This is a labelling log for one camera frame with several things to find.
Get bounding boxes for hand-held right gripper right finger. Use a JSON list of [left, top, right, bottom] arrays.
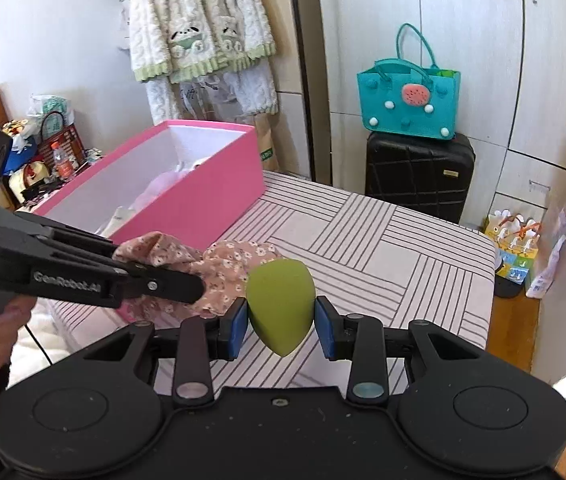
[[314, 296, 488, 407]]

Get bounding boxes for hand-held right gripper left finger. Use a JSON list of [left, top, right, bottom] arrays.
[[83, 297, 250, 408]]

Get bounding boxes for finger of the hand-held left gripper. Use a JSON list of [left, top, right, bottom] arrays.
[[15, 212, 118, 261], [0, 225, 207, 309]]

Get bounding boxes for green makeup sponge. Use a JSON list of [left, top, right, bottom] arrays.
[[246, 258, 316, 358]]

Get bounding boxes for floral pink cloth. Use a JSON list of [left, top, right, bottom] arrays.
[[113, 231, 284, 323]]

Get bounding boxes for pink cardboard box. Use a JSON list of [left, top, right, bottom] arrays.
[[15, 120, 265, 323]]

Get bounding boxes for red white toy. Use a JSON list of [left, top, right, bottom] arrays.
[[10, 160, 51, 188]]

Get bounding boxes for plastic bottle with orange label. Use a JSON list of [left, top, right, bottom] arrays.
[[50, 141, 74, 181]]

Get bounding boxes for plaid handbag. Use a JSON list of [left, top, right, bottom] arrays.
[[38, 110, 88, 168]]

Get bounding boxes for striped pink tablecloth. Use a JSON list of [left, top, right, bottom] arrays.
[[50, 170, 496, 396]]

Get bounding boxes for green white plastic bag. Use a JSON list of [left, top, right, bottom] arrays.
[[27, 94, 72, 128]]

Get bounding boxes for black hard suitcase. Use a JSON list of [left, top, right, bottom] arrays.
[[365, 130, 477, 225]]

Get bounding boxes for brown paper bag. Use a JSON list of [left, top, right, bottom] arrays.
[[253, 112, 280, 173]]

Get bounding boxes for dark shoe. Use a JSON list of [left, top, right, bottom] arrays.
[[493, 260, 528, 299]]

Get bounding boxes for colourful cartoon gift bag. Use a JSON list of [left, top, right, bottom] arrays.
[[484, 208, 544, 286]]

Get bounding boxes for teal felt tote bag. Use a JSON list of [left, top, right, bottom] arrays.
[[356, 22, 461, 138]]

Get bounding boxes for white printed plastic bag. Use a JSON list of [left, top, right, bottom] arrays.
[[525, 205, 566, 301]]

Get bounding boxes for white fleece pajama pants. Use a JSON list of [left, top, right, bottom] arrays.
[[145, 62, 280, 126]]

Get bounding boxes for hanging knitted cardigan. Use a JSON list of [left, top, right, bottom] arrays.
[[125, 0, 278, 83]]

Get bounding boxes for light grey wardrobe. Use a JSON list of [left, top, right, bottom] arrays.
[[313, 0, 566, 241]]

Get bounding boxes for black cable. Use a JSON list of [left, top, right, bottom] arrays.
[[25, 327, 54, 363]]

